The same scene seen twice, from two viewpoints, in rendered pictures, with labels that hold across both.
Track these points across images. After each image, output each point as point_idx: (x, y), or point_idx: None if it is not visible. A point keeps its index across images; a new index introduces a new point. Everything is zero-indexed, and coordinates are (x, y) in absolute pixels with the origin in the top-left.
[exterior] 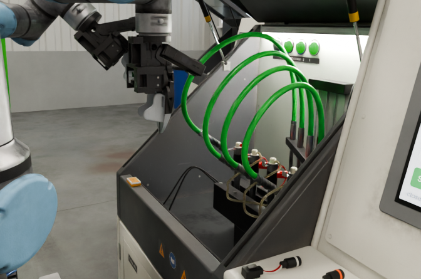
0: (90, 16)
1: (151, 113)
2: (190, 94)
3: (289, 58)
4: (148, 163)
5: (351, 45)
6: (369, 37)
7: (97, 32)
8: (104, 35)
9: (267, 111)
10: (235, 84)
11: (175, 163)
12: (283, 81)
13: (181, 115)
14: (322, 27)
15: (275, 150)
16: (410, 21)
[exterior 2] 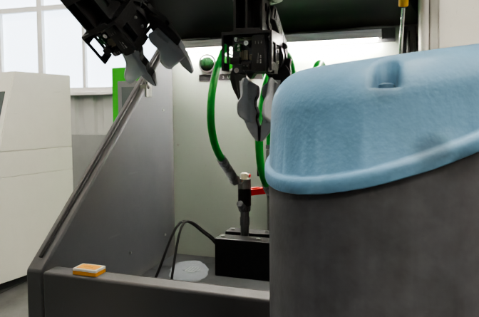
0: None
1: (268, 107)
2: (113, 130)
3: (293, 60)
4: (77, 242)
5: (323, 53)
6: (425, 22)
7: None
8: (115, 0)
9: (194, 149)
10: (155, 116)
11: (106, 238)
12: (221, 106)
13: (110, 161)
14: (287, 35)
15: (217, 195)
16: (470, 2)
